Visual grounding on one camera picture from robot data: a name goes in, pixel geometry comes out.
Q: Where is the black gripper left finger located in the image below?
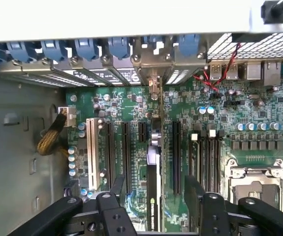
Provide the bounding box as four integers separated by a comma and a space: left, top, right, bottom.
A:
7, 174, 138, 236

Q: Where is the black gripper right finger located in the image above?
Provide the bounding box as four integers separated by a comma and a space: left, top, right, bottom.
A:
184, 175, 283, 236

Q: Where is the green graphics card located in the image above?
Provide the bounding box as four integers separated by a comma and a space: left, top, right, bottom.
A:
131, 35, 176, 233

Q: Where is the CPU socket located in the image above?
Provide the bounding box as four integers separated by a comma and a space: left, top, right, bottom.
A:
223, 158, 283, 217

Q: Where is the white expansion slot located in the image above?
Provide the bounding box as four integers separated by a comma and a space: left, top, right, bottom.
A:
86, 117, 99, 190

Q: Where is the short black expansion slot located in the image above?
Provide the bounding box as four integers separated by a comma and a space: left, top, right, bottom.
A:
138, 121, 147, 144

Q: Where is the green motherboard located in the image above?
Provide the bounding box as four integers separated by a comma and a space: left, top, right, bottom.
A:
64, 61, 283, 236

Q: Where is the rear port block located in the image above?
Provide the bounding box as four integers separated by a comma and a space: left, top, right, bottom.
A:
209, 61, 283, 82

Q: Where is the blue slot cover clip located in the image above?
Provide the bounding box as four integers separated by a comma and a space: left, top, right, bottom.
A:
108, 36, 132, 59
7, 41, 33, 63
40, 40, 67, 62
74, 38, 100, 61
176, 34, 201, 59

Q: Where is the open grey PC case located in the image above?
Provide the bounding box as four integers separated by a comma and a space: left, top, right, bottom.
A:
0, 0, 283, 236

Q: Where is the yellow black power cable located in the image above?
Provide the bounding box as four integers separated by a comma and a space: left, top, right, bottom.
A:
36, 105, 77, 156

